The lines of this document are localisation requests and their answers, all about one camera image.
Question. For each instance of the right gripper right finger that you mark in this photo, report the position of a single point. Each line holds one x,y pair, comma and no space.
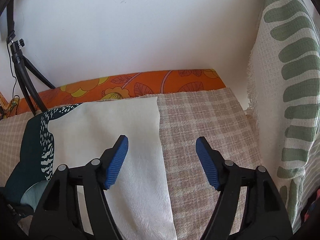
265,215

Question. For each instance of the green striped white pillow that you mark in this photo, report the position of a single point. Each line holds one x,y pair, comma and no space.
311,181

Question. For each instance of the cream floral print garment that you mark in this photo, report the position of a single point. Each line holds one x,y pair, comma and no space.
73,135

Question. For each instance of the black ring light tripod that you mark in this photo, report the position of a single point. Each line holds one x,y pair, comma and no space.
22,64

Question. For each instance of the green leaf white throw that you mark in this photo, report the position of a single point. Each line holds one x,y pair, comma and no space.
283,91

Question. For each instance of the pink plaid bed cover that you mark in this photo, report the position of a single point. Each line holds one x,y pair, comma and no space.
184,117

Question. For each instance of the orange floral bed sheet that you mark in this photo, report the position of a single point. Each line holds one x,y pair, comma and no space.
133,85

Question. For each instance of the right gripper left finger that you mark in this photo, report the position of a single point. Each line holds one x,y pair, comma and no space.
57,215

